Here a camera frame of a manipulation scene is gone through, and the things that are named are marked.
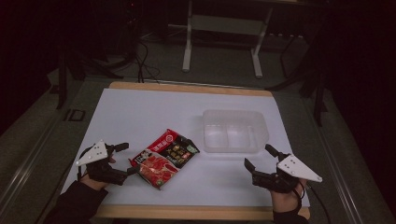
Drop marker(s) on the metal floor rail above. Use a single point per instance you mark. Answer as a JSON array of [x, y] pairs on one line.
[[28, 161], [334, 161]]

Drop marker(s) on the white table sheet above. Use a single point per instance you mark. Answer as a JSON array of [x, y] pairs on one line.
[[149, 112]]

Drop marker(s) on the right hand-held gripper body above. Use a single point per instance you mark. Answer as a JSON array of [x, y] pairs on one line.
[[295, 169]]

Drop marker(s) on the red and black food packet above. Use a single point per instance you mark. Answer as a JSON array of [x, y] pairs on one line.
[[162, 161]]

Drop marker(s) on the black floor bracket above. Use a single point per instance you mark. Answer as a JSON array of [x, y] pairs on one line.
[[74, 115]]

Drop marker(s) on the person's right hand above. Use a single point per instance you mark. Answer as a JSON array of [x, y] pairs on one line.
[[288, 202]]

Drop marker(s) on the clear plastic container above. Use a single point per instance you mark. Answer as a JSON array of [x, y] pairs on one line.
[[233, 130]]

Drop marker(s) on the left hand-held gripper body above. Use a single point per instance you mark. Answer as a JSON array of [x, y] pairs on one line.
[[96, 152]]

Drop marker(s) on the person's left hand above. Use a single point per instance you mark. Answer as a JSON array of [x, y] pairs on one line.
[[93, 185]]

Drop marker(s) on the black stand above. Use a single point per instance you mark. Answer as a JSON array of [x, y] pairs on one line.
[[62, 77], [319, 93]]

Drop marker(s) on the white metal stand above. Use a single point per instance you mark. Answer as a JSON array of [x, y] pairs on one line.
[[187, 46]]

